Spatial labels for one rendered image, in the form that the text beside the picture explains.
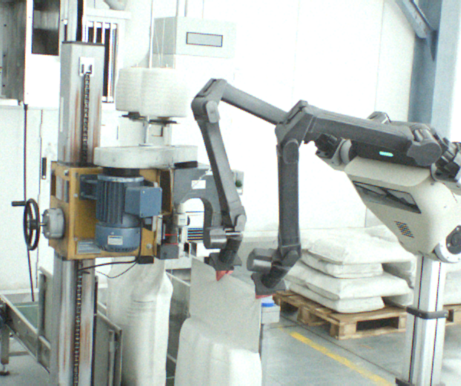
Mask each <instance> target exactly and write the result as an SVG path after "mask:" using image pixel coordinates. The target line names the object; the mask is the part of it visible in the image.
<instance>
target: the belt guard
mask: <svg viewBox="0 0 461 386"><path fill-rule="evenodd" d="M154 146H158V147H161V148H142V147H146V146H106V147H96V148H95V149H94V160H93V164H95V165H101V166H107V167H116V168H145V167H151V166H157V165H167V164H172V163H178V162H188V161H196V160H198V146H194V145H184V144H178V145H174V146H173V145H169V146H166V145H154Z"/></svg>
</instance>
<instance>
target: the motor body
mask: <svg viewBox="0 0 461 386"><path fill-rule="evenodd" d="M143 179H144V177H143V176H142V175H108V174H104V173H100V174H98V179H97V187H96V219H97V220H98V221H99V222H97V223H96V225H95V243H96V245H97V247H98V248H99V249H101V250H103V251H106V252H112V253H128V252H133V251H134V250H137V249H138V247H139V241H140V226H139V224H138V216H135V215H132V214H126V213H125V196H126V188H128V187H137V186H143V184H144V182H142V181H143Z"/></svg>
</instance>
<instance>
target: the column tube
mask: <svg viewBox="0 0 461 386"><path fill-rule="evenodd" d="M80 57H92V58H94V69H93V77H90V105H89V107H90V111H89V123H88V125H89V131H88V150H87V168H99V167H100V166H99V165H95V164H93V160H94V149H95V148H96V147H100V140H101V120H102V102H103V65H104V46H97V45H88V44H62V45H61V47H60V91H59V113H58V136H57V164H58V165H62V166H63V167H66V168H80V166H81V152H82V151H81V146H82V134H83V133H82V125H83V96H84V95H83V88H84V78H85V76H79V64H80ZM61 97H63V98H64V111H63V132H60V103H61ZM69 187H70V182H69V181H68V180H65V179H63V178H60V177H58V176H57V180H56V198H58V199H60V200H62V201H64V202H67V203H69ZM94 265H96V258H91V259H83V267H90V266H94ZM95 269H96V267H94V268H91V269H87V270H83V271H88V272H90V274H87V273H83V279H82V280H83V286H82V296H81V297H82V305H81V323H80V325H81V327H80V357H79V359H80V365H79V375H78V376H79V383H78V386H90V381H91V362H92V344H93V307H94V288H95ZM76 288H77V259H76V260H67V258H66V257H65V256H63V255H62V254H60V253H58V252H57V251H56V250H55V249H54V268H53V291H52V313H51V357H50V380H49V386H73V367H74V333H75V331H74V326H75V315H76V314H75V307H76Z"/></svg>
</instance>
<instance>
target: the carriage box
mask: <svg viewBox="0 0 461 386"><path fill-rule="evenodd" d="M100 173H103V167H102V166H101V165H100V167H99V168H66V167H63V166H62V165H58V164H57V161H51V170H50V174H51V176H50V199H49V208H59V209H61V210H62V211H63V214H64V235H63V237H62V238H61V239H53V240H48V246H49V247H52V248H53V249H55V250H56V251H57V252H58V253H60V254H62V255H63V256H65V257H66V258H67V260H76V259H91V258H107V257H137V256H138V254H139V247H138V249H137V250H134V251H133V252H128V253H112V252H106V251H103V250H101V252H100V253H91V254H77V241H78V240H95V225H96V223H97V222H99V221H98V220H97V219H96V200H80V198H79V196H80V175H98V174H100ZM139 175H142V176H143V177H144V178H145V179H148V180H150V181H153V182H157V184H158V187H159V186H160V168H156V167H153V166H151V167H145V168H139ZM57 176H58V177H60V178H63V179H65V180H68V181H69V182H70V187H69V203H67V202H64V201H62V200H60V199H58V198H56V180H57ZM157 230H158V215H156V229H155V231H149V230H147V229H145V228H144V227H143V228H142V251H141V255H140V256H153V255H154V256H156V246H157Z"/></svg>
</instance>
